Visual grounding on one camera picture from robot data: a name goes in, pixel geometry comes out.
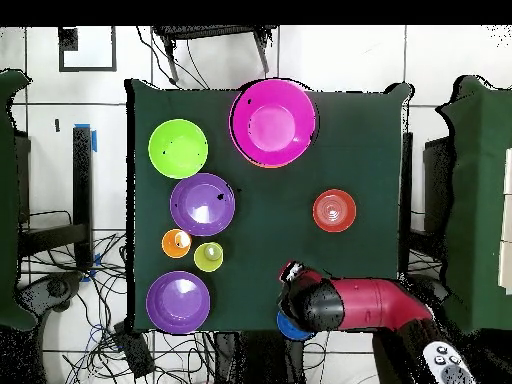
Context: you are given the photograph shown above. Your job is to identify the small blue plastic bowl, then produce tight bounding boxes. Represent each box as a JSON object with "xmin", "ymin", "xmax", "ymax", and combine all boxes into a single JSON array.
[{"xmin": 275, "ymin": 309, "xmax": 315, "ymax": 342}]

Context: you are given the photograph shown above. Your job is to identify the small red-orange plastic bowl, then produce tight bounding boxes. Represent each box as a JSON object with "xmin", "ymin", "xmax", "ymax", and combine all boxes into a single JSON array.
[{"xmin": 312, "ymin": 188, "xmax": 357, "ymax": 233}]

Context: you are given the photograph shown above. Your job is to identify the purple plastic bowl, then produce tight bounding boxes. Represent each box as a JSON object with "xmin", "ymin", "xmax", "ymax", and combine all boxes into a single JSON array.
[
  {"xmin": 145, "ymin": 270, "xmax": 212, "ymax": 335},
  {"xmin": 169, "ymin": 172, "xmax": 236, "ymax": 237}
]

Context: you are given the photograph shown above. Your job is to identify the large orange plastic bowl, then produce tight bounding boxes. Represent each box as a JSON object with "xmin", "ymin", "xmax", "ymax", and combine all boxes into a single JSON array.
[{"xmin": 239, "ymin": 157, "xmax": 293, "ymax": 170}]

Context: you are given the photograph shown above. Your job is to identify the large pink plastic bowl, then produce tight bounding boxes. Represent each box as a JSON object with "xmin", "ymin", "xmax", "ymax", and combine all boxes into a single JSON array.
[{"xmin": 228, "ymin": 77, "xmax": 318, "ymax": 168}]

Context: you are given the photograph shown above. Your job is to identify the green plastic bowl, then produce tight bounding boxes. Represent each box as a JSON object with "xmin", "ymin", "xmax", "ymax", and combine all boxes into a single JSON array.
[{"xmin": 148, "ymin": 118, "xmax": 210, "ymax": 180}]

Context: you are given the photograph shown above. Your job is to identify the dark green table cloth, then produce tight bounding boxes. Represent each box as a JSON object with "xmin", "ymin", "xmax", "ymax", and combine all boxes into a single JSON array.
[{"xmin": 124, "ymin": 76, "xmax": 414, "ymax": 336}]

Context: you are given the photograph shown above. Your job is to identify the yellow plastic cup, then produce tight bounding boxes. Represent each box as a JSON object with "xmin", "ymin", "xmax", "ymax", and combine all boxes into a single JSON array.
[{"xmin": 193, "ymin": 241, "xmax": 225, "ymax": 273}]

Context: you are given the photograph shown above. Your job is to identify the orange plastic cup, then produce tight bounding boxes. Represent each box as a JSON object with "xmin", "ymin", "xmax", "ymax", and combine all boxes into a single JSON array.
[{"xmin": 161, "ymin": 228, "xmax": 193, "ymax": 260}]

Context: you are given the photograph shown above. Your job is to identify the black power box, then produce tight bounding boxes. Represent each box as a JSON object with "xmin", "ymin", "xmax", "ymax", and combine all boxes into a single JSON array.
[{"xmin": 113, "ymin": 321, "xmax": 156, "ymax": 379}]

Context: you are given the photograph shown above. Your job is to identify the black metal floor stand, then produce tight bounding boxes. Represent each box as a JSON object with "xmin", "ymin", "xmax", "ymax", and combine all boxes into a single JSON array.
[
  {"xmin": 423, "ymin": 137, "xmax": 455, "ymax": 237},
  {"xmin": 19, "ymin": 125, "xmax": 94, "ymax": 273}
]

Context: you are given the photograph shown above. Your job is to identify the blue tape strip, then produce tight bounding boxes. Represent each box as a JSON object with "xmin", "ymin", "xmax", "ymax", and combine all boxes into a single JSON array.
[
  {"xmin": 81, "ymin": 252, "xmax": 102, "ymax": 283},
  {"xmin": 73, "ymin": 123, "xmax": 98, "ymax": 153}
]

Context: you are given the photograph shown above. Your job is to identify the green cloth covered table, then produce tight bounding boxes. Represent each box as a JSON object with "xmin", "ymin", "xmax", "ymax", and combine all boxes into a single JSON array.
[
  {"xmin": 0, "ymin": 69, "xmax": 37, "ymax": 331},
  {"xmin": 435, "ymin": 75, "xmax": 512, "ymax": 337}
]

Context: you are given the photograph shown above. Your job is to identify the black office chair base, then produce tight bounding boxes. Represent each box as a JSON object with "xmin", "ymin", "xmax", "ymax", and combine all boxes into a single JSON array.
[{"xmin": 17, "ymin": 271, "xmax": 85, "ymax": 313}]

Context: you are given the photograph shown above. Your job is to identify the black metal stand legs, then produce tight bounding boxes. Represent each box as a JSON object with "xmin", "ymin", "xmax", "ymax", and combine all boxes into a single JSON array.
[{"xmin": 153, "ymin": 25, "xmax": 279, "ymax": 85}]

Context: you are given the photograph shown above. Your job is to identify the tangle of cables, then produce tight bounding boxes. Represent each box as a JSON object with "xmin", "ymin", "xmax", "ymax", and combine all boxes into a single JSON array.
[{"xmin": 23, "ymin": 209, "xmax": 217, "ymax": 384}]

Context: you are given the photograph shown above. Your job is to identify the black square frame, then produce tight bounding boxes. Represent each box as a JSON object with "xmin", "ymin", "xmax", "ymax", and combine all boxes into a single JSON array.
[{"xmin": 58, "ymin": 25, "xmax": 118, "ymax": 73}]

